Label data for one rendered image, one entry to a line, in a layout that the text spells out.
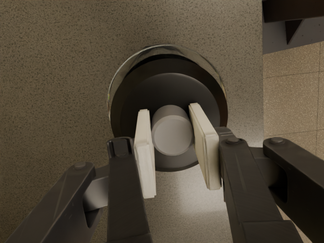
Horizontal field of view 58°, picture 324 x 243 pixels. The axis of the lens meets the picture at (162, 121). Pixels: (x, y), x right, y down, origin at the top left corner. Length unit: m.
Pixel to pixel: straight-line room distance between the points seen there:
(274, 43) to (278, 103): 0.30
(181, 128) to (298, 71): 1.43
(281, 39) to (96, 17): 1.15
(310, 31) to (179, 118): 1.43
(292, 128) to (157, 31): 1.27
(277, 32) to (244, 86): 1.02
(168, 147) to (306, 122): 1.51
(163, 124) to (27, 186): 0.44
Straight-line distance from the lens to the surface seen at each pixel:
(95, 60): 0.49
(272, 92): 1.56
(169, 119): 0.18
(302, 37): 1.57
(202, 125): 0.16
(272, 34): 1.51
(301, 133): 1.69
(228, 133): 0.17
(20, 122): 0.55
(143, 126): 0.17
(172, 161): 0.23
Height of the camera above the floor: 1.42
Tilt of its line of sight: 73 degrees down
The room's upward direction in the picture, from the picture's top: 174 degrees clockwise
